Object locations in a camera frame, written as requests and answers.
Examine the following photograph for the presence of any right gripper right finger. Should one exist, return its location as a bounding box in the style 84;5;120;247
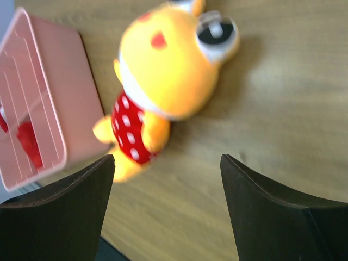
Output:
220;154;347;261

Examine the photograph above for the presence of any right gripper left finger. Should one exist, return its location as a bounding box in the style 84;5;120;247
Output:
1;156;115;261

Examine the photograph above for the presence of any yellow plush red dotted dress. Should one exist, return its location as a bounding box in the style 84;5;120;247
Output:
93;1;240;182

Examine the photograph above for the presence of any red white striped item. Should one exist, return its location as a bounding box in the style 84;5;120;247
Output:
0;103;8;133

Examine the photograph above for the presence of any pink divided storage tray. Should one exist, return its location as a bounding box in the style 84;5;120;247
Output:
1;8;108;191

